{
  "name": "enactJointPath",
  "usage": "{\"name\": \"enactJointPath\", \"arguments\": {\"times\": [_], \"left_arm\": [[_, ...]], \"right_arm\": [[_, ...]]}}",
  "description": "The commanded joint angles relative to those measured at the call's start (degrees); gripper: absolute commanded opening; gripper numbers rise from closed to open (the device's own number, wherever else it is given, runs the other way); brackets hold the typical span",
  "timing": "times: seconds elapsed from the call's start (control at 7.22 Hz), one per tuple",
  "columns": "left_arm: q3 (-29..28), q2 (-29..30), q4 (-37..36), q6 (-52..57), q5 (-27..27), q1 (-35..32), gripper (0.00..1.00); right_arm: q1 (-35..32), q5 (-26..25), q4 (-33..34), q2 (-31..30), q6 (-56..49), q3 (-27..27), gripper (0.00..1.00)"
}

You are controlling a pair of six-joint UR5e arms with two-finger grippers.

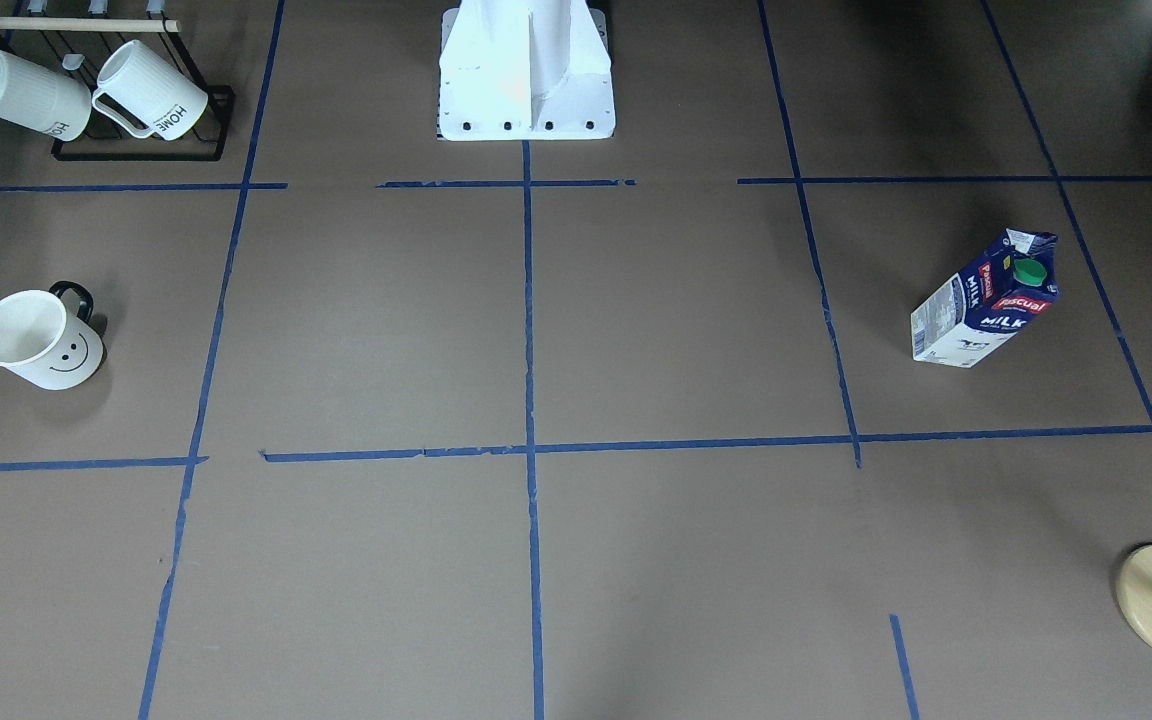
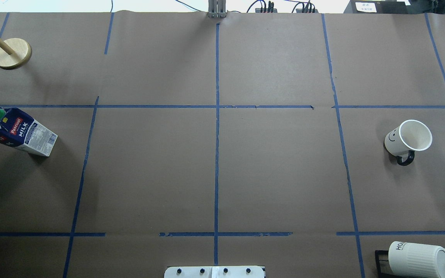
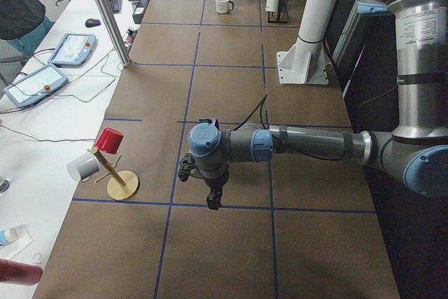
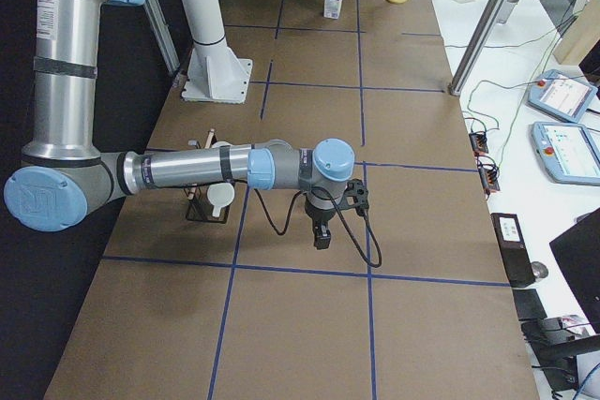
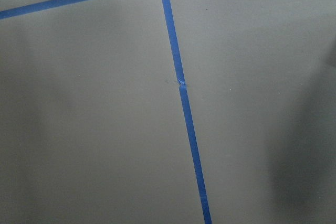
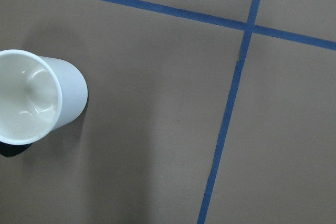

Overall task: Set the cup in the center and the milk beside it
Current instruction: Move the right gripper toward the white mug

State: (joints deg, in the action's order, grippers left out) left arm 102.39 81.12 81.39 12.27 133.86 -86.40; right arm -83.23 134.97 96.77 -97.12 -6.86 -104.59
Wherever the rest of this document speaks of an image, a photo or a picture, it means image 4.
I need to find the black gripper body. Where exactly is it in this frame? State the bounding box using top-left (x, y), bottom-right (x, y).
top-left (305, 194), bottom-right (334, 231)

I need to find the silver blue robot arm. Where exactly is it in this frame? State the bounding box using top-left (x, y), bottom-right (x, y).
top-left (4, 0), bottom-right (356, 249)

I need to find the white ribbed mug near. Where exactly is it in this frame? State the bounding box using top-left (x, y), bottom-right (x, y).
top-left (206, 183), bottom-right (235, 218)

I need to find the orange black connector far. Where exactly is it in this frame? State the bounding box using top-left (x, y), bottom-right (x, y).
top-left (469, 130), bottom-right (488, 156)

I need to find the orange black connector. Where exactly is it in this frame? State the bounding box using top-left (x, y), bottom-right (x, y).
top-left (469, 130), bottom-right (488, 156)
top-left (477, 161), bottom-right (500, 195)

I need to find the orange black connector near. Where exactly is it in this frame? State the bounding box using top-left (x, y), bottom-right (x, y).
top-left (477, 161), bottom-right (500, 195)

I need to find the black box white label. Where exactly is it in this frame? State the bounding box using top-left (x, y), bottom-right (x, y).
top-left (490, 213), bottom-right (535, 288)

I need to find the black monitor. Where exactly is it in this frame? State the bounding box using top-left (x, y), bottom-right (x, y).
top-left (549, 210), bottom-right (600, 333)

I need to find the teach pendant near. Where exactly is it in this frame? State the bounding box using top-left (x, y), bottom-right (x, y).
top-left (531, 122), bottom-right (599, 186)

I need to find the teach pendant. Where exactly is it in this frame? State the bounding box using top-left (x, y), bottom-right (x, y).
top-left (531, 122), bottom-right (599, 186)
top-left (526, 69), bottom-right (598, 123)

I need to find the teach pendant far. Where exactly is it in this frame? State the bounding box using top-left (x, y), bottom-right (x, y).
top-left (526, 69), bottom-right (598, 123)

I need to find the wooden board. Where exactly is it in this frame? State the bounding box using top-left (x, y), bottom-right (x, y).
top-left (554, 0), bottom-right (599, 66)

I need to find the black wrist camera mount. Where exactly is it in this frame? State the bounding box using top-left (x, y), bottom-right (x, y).
top-left (338, 179), bottom-right (369, 217)

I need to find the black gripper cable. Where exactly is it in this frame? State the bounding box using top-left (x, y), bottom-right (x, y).
top-left (255, 186), bottom-right (383, 269)

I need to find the black wire mug rack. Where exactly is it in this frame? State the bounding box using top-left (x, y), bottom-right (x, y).
top-left (185, 127), bottom-right (232, 224)

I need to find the aluminium frame post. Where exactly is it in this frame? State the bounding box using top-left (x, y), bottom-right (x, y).
top-left (448, 0), bottom-right (507, 96)

